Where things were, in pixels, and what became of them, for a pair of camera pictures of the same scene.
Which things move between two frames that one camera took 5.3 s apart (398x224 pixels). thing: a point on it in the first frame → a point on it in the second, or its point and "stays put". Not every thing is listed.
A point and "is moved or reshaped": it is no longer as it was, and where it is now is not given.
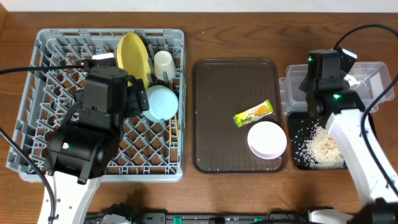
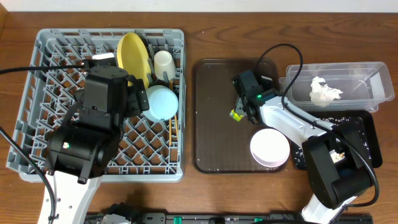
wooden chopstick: [176, 121] stays put
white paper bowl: [266, 140] is moved or reshaped
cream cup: [163, 62] stays put
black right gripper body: [347, 61] → [244, 101]
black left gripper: [137, 98] stays put
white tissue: [351, 79] is moved or reshaped
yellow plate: [133, 56] stays put
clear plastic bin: [373, 91] stays put
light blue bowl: [163, 102] stays put
